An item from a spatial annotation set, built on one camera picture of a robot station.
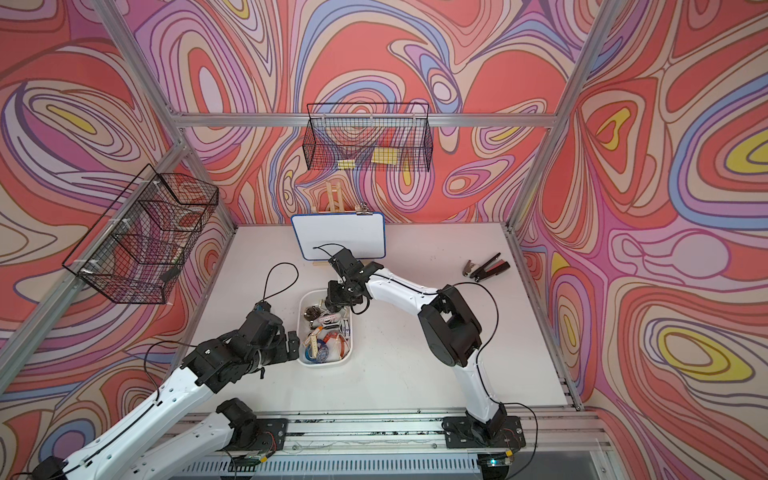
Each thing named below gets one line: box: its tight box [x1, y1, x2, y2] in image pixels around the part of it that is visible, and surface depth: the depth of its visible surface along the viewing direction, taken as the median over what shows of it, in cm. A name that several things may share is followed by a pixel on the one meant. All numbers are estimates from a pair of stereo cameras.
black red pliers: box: [462, 252, 511, 282], surface depth 107 cm
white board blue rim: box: [291, 212, 386, 261], surface depth 95 cm
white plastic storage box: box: [297, 288, 353, 365], surface depth 90 cm
